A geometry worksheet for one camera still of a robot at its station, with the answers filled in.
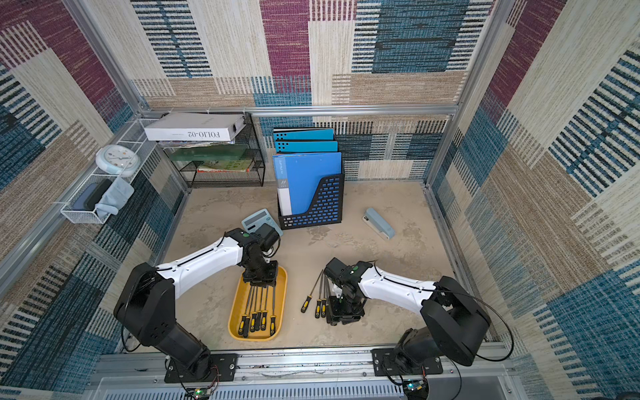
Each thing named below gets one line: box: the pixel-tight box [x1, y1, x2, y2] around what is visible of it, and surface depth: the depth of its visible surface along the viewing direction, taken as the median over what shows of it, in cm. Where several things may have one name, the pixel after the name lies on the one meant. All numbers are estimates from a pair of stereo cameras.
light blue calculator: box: [241, 208, 284, 237], surface depth 107 cm
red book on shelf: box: [196, 159, 252, 173], surface depth 103 cm
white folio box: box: [144, 113, 247, 142], surface depth 81 cm
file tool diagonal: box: [255, 285, 264, 331], surface depth 83 cm
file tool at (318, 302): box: [315, 273, 324, 319], surface depth 86 cm
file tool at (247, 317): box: [243, 286, 256, 339], surface depth 81 cm
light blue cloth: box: [95, 176, 135, 219], surface depth 70 cm
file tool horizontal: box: [238, 286, 252, 336], surface depth 83 cm
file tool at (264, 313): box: [260, 285, 269, 331], surface depth 83 cm
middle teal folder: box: [274, 140, 339, 153], surface depth 96 cm
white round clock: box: [95, 144, 141, 178], surface depth 76 cm
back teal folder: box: [273, 128, 335, 141], surface depth 102 cm
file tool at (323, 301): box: [320, 275, 327, 318], surface depth 86 cm
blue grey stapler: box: [361, 207, 395, 240], surface depth 103 cm
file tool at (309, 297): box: [300, 269, 325, 314], surface depth 87 cm
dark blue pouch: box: [72, 178, 113, 211], surface depth 67 cm
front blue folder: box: [272, 151, 343, 216], surface depth 93 cm
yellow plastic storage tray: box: [227, 265, 289, 342], surface depth 84 cm
